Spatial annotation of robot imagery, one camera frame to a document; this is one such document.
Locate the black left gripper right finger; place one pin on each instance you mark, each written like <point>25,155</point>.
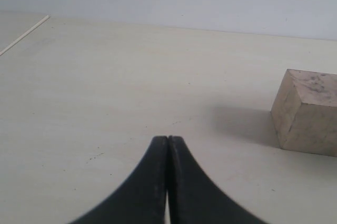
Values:
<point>193,196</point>

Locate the largest wooden cube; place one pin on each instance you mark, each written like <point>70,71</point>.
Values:
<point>304,112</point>

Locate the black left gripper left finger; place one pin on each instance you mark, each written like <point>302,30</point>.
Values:
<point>141,198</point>

